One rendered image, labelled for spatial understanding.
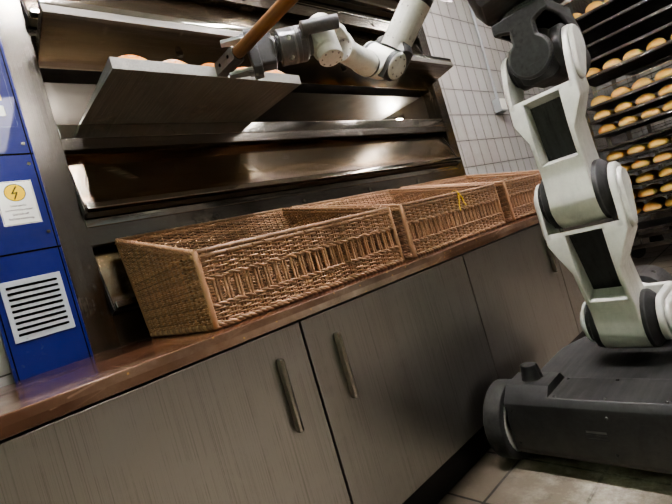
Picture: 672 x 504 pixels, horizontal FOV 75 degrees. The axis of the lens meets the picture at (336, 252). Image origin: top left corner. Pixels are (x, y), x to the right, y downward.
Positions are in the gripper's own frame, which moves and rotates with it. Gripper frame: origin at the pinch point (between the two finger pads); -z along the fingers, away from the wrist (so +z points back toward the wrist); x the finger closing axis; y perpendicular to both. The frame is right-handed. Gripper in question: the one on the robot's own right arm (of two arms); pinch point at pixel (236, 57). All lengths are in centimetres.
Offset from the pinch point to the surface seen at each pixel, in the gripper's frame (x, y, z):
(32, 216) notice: -26, -2, -57
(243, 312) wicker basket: -60, 25, -14
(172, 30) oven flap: 19.6, -16.7, -14.5
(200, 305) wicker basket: -56, 24, -21
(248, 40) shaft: -0.7, 8.4, 3.3
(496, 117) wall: -2, -142, 153
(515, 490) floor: -120, 13, 34
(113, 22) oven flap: 19.6, -8.0, -27.8
